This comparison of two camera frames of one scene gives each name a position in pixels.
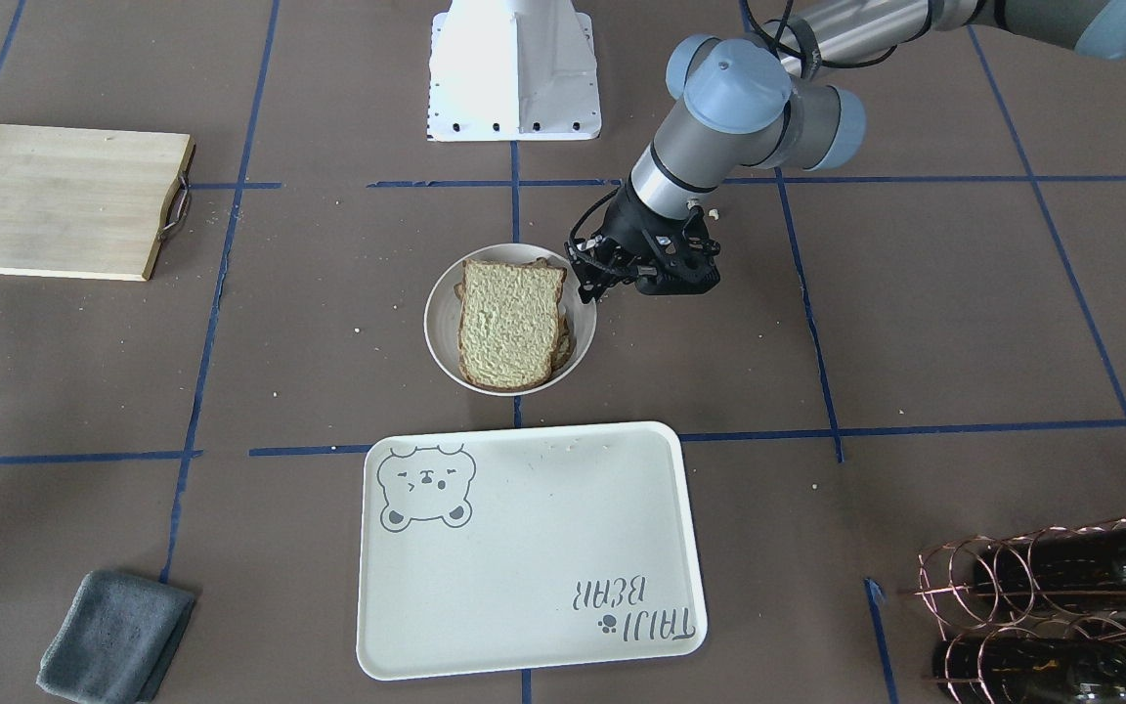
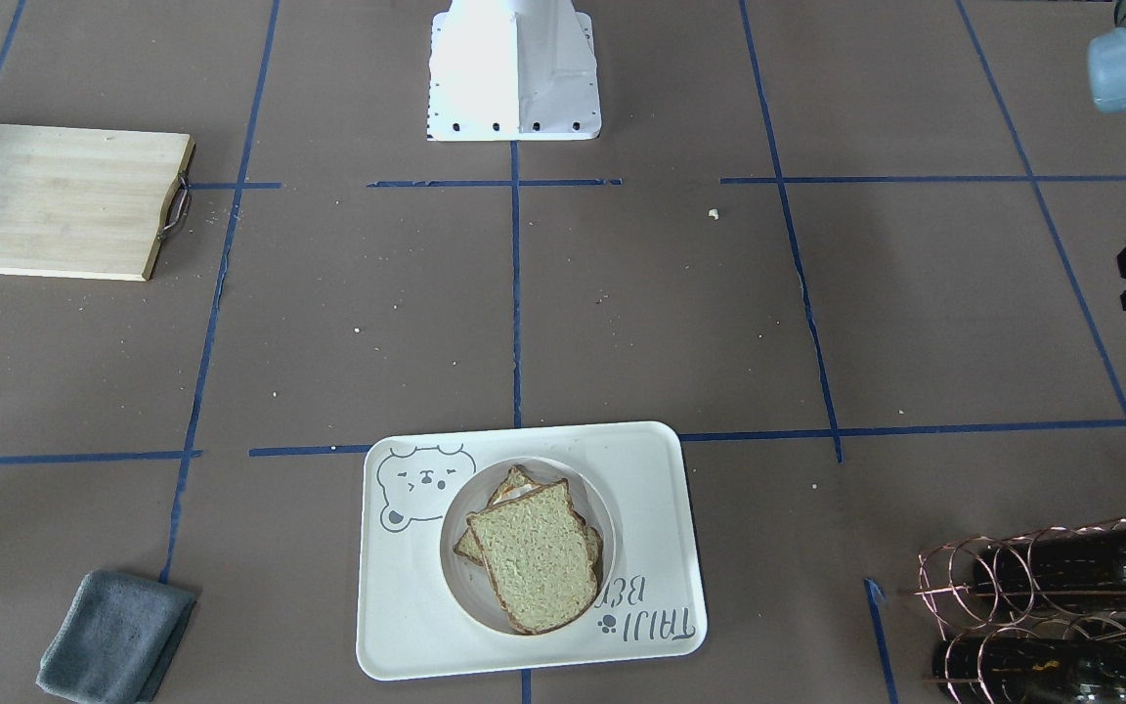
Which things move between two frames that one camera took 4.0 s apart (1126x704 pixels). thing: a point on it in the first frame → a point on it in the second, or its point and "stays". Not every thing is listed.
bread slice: (508, 324) → (539, 553)
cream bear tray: (489, 548) stays
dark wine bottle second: (1050, 671) stays
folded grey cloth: (113, 641) stays
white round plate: (441, 323) → (470, 582)
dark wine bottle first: (1123, 565) stays
